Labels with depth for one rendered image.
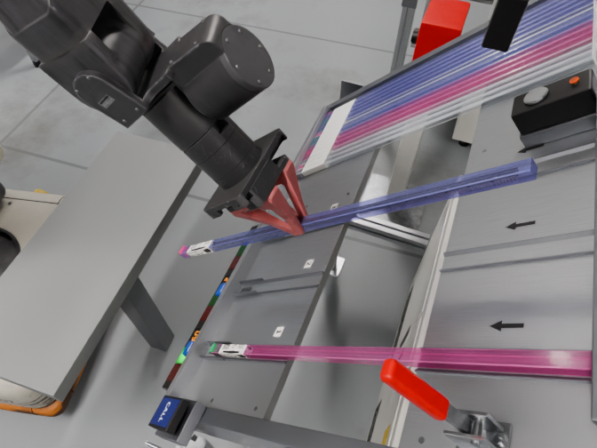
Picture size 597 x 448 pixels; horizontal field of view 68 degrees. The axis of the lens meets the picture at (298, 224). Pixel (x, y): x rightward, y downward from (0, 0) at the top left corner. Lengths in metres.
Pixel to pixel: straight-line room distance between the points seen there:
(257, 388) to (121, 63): 0.38
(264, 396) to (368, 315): 1.00
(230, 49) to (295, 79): 1.93
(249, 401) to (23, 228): 1.13
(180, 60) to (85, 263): 0.67
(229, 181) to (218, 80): 0.11
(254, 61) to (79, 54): 0.13
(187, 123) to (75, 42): 0.11
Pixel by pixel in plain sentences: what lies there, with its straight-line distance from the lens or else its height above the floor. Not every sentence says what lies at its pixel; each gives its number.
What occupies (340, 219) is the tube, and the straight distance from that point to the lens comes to 0.45.
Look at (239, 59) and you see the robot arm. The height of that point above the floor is 1.17.
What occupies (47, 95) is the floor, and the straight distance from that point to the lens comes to 2.52.
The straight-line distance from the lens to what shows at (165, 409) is 0.62.
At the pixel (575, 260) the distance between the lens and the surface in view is 0.43.
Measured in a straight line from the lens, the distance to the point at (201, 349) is 0.71.
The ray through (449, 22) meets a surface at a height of 0.78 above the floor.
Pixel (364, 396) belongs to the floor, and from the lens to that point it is 1.44.
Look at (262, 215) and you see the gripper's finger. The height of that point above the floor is 0.99.
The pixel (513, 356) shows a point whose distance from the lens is 0.39.
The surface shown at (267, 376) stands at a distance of 0.57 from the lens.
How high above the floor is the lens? 1.38
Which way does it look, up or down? 55 degrees down
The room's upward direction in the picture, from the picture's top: straight up
